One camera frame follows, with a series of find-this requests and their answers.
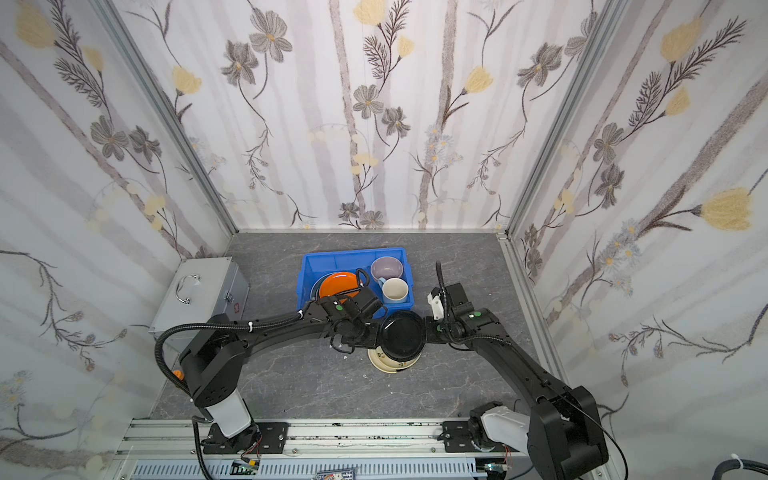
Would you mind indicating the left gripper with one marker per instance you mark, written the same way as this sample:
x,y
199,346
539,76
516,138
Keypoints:
x,y
365,327

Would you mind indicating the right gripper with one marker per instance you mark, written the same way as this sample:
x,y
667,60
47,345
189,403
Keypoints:
x,y
435,327

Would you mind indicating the orange plate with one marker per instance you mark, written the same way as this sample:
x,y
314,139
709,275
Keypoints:
x,y
337,282

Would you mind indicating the black plate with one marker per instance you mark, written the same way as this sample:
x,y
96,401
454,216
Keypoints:
x,y
402,335

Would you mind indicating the cream mug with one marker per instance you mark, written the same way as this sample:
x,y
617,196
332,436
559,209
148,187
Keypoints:
x,y
394,290

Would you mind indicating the purple bowl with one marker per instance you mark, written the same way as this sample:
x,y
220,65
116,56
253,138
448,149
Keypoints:
x,y
387,267

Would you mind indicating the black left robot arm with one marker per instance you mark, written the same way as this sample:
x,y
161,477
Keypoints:
x,y
213,361

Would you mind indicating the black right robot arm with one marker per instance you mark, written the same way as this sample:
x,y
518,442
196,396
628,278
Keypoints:
x,y
564,438

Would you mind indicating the blue plastic bin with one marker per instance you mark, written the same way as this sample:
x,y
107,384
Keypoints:
x,y
316,266

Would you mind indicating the cream plate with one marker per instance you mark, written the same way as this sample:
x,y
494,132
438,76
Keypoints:
x,y
387,365

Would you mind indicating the silver aluminium case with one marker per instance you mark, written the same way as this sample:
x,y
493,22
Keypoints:
x,y
200,289

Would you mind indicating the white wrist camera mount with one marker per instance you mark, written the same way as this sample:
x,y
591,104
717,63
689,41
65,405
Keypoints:
x,y
436,305

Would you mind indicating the aluminium mounting rail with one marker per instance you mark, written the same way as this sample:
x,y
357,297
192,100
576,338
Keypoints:
x,y
302,449

